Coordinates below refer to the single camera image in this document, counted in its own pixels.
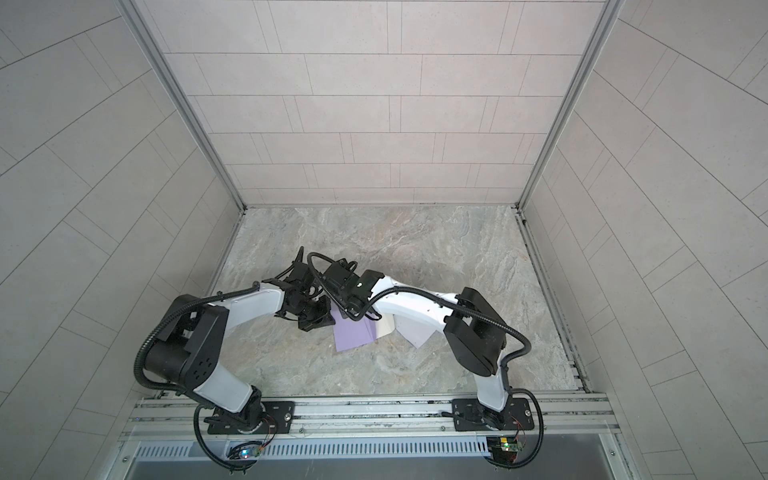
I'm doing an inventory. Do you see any right circuit board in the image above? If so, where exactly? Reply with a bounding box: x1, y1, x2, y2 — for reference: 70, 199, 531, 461
486, 437, 526, 465

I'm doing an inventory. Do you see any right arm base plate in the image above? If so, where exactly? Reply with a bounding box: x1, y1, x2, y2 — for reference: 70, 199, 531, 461
441, 397, 535, 432

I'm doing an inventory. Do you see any aluminium rail frame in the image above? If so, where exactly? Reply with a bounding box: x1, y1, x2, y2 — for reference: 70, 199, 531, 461
107, 391, 635, 479

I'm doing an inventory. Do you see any right black corrugated cable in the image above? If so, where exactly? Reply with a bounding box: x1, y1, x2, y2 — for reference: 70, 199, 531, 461
305, 251, 546, 470

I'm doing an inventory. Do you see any white paper sheet underneath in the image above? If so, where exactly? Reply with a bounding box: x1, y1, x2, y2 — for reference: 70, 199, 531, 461
393, 315, 440, 348

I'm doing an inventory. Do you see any circuit board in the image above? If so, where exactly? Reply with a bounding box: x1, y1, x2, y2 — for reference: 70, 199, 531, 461
227, 441, 264, 461
486, 437, 526, 465

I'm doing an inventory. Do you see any black corrugated cable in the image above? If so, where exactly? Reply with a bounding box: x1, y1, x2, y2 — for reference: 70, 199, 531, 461
305, 251, 546, 470
133, 245, 307, 472

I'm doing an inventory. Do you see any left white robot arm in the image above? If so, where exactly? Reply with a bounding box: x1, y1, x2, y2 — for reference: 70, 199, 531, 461
133, 248, 335, 432

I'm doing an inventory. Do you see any left circuit board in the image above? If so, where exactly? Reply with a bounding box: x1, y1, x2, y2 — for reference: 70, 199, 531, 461
227, 441, 264, 461

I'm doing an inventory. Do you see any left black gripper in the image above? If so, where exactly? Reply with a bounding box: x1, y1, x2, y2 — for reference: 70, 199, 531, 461
290, 294, 340, 330

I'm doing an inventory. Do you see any purple envelope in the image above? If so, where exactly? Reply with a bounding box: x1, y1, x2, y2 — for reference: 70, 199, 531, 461
331, 303, 377, 352

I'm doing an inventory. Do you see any cream envelope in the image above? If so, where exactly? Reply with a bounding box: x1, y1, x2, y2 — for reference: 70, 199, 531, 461
374, 314, 396, 339

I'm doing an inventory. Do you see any left black corrugated cable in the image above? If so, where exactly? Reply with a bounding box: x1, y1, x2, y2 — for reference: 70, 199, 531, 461
133, 245, 307, 472

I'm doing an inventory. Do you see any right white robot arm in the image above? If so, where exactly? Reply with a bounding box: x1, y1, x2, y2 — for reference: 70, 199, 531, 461
307, 252, 531, 430

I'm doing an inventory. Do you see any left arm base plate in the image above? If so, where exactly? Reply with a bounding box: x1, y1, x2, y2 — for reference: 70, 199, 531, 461
203, 401, 296, 435

